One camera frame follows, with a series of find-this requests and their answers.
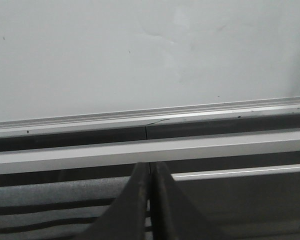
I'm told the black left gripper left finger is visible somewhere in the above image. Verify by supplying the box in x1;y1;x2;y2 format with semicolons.
74;163;148;240

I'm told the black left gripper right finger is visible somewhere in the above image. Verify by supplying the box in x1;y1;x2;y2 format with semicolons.
150;162;230;240

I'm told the white whiteboard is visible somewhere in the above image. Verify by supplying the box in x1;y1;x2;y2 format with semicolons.
0;0;300;122

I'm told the white metal pegboard frame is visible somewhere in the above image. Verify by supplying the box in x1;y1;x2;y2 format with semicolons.
0;128;300;175

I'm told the aluminium whiteboard tray rail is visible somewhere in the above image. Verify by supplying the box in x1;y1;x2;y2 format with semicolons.
0;96;300;138

